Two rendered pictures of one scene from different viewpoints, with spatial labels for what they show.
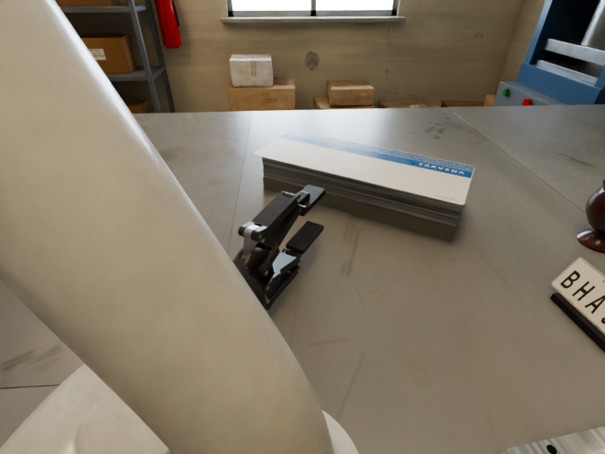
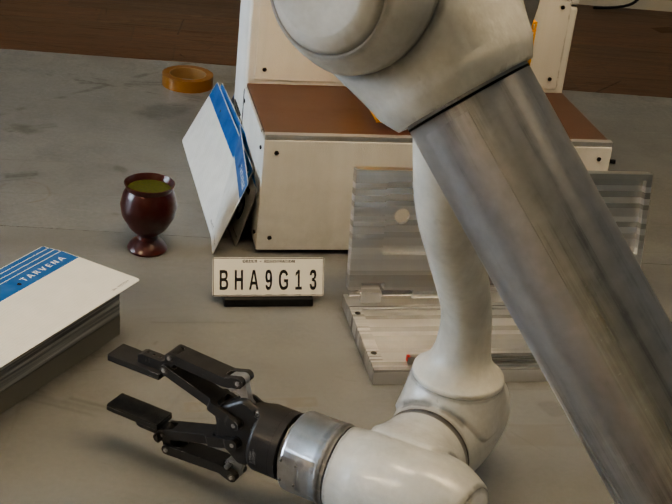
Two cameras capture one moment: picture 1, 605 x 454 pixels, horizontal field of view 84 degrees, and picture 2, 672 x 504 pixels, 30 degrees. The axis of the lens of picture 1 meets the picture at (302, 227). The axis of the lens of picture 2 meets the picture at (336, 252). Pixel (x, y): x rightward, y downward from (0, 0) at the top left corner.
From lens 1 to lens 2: 1.31 m
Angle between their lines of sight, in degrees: 77
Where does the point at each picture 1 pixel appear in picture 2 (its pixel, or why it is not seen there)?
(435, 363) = (293, 391)
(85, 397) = (412, 449)
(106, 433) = (432, 438)
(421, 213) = (91, 326)
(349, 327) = not seen: hidden behind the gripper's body
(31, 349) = not seen: outside the picture
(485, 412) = (338, 379)
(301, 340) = not seen: hidden behind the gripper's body
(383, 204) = (56, 350)
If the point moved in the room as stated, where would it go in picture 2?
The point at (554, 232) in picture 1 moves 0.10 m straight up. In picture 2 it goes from (122, 264) to (123, 203)
